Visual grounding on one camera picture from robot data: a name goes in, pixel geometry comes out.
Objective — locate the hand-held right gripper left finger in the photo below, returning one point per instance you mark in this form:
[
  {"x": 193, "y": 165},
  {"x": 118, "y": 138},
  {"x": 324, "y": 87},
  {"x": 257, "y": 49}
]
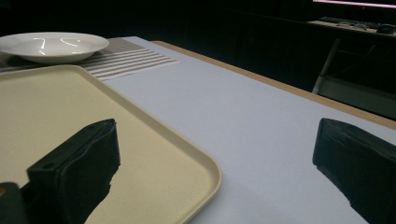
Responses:
[{"x": 77, "y": 168}]

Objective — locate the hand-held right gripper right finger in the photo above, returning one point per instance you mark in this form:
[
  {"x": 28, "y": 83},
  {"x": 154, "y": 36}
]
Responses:
[{"x": 358, "y": 165}]

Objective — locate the beige plastic tray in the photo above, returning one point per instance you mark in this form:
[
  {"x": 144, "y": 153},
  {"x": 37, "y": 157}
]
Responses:
[{"x": 62, "y": 102}]

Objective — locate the white metal stand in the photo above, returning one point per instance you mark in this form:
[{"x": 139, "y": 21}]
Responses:
[{"x": 325, "y": 67}]

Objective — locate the striped grey placemat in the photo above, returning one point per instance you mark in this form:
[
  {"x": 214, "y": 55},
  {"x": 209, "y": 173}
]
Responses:
[{"x": 130, "y": 60}]

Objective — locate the white ceramic plate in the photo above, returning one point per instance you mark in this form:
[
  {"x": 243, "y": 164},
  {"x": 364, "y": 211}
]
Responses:
[{"x": 53, "y": 46}]

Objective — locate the background desk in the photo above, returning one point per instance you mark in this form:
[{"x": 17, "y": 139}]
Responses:
[{"x": 348, "y": 28}]

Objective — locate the dark keyboard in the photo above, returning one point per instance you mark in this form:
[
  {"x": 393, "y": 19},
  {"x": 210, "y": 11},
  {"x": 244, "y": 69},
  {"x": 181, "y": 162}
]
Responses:
[{"x": 345, "y": 22}]

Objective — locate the monitor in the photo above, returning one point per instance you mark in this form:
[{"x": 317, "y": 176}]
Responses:
[{"x": 355, "y": 2}]

